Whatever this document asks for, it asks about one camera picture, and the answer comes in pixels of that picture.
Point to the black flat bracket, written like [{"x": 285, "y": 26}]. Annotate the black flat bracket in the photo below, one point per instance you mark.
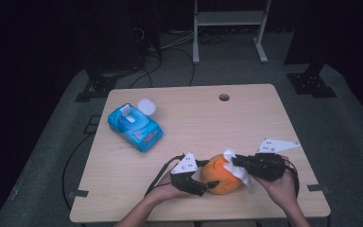
[
  {"x": 318, "y": 188},
  {"x": 77, "y": 193}
]

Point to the white wet wipe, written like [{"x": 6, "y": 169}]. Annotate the white wet wipe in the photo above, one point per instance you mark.
[{"x": 238, "y": 171}]

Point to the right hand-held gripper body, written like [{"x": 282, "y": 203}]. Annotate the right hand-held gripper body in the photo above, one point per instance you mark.
[{"x": 266, "y": 165}]

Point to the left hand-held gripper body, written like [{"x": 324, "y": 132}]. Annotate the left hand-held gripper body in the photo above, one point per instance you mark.
[{"x": 186, "y": 183}]

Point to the orange plush toy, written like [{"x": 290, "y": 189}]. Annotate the orange plush toy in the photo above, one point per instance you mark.
[{"x": 220, "y": 183}]

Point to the blue wet wipes packet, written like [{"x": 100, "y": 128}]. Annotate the blue wet wipes packet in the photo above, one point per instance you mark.
[{"x": 135, "y": 129}]

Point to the person's right hand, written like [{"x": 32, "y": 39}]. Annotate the person's right hand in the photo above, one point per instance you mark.
[{"x": 285, "y": 190}]

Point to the person's left hand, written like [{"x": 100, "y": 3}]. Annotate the person's left hand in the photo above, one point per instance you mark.
[{"x": 165, "y": 192}]

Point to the black metal stand base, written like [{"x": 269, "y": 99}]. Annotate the black metal stand base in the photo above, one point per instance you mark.
[
  {"x": 312, "y": 85},
  {"x": 97, "y": 88}
]

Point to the white metal stand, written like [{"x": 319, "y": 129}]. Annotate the white metal stand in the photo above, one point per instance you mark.
[{"x": 230, "y": 18}]

